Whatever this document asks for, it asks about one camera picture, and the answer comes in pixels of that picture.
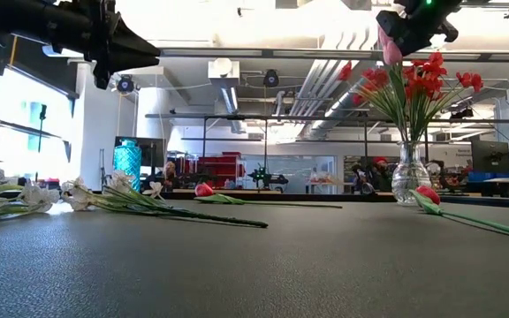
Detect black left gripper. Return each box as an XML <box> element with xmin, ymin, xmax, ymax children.
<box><xmin>59</xmin><ymin>0</ymin><xmax>162</xmax><ymax>89</ymax></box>

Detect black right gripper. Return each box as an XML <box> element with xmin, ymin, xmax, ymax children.
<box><xmin>376</xmin><ymin>0</ymin><xmax>463</xmax><ymax>57</ymax></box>

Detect pink tulip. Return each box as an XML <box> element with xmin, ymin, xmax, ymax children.
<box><xmin>376</xmin><ymin>25</ymin><xmax>392</xmax><ymax>48</ymax></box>
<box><xmin>382</xmin><ymin>42</ymin><xmax>409</xmax><ymax>133</ymax></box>

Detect red small-flower bunch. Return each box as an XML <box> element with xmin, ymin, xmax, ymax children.
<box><xmin>395</xmin><ymin>51</ymin><xmax>485</xmax><ymax>143</ymax></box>
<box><xmin>338</xmin><ymin>59</ymin><xmax>414</xmax><ymax>143</ymax></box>

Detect blue textured vase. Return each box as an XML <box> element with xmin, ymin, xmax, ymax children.
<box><xmin>112</xmin><ymin>138</ymin><xmax>143</xmax><ymax>193</ymax></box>

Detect red tulip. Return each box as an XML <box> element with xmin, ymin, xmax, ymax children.
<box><xmin>194</xmin><ymin>182</ymin><xmax>344</xmax><ymax>210</ymax></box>
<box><xmin>408</xmin><ymin>185</ymin><xmax>509</xmax><ymax>242</ymax></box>

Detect clear glass vase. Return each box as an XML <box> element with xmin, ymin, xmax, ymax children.
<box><xmin>391</xmin><ymin>140</ymin><xmax>433</xmax><ymax>207</ymax></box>

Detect black ceiling speaker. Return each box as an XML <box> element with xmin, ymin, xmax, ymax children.
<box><xmin>262</xmin><ymin>69</ymin><xmax>281</xmax><ymax>88</ymax></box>
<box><xmin>116</xmin><ymin>74</ymin><xmax>136</xmax><ymax>95</ymax></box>

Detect white ceiling unit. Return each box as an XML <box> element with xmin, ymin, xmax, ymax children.
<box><xmin>207</xmin><ymin>58</ymin><xmax>240</xmax><ymax>87</ymax></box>

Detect silver ceiling ducts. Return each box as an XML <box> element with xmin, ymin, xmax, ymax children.
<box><xmin>289</xmin><ymin>26</ymin><xmax>382</xmax><ymax>139</ymax></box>

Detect person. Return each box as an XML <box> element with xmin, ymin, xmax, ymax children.
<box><xmin>163</xmin><ymin>160</ymin><xmax>179</xmax><ymax>191</ymax></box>
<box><xmin>368</xmin><ymin>155</ymin><xmax>393</xmax><ymax>193</ymax></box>

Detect red tool cabinet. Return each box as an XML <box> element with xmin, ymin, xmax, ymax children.
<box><xmin>197</xmin><ymin>152</ymin><xmax>245</xmax><ymax>190</ymax></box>

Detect blue storage bins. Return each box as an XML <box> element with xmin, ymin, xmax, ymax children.
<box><xmin>467</xmin><ymin>169</ymin><xmax>509</xmax><ymax>183</ymax></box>

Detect black table mat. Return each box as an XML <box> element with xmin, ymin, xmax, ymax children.
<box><xmin>0</xmin><ymin>201</ymin><xmax>509</xmax><ymax>318</ymax></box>

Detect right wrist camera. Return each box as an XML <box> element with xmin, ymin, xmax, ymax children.
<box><xmin>413</xmin><ymin>0</ymin><xmax>448</xmax><ymax>14</ymax></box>

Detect black overhead rail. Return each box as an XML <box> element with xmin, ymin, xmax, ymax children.
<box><xmin>145</xmin><ymin>112</ymin><xmax>509</xmax><ymax>125</ymax></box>

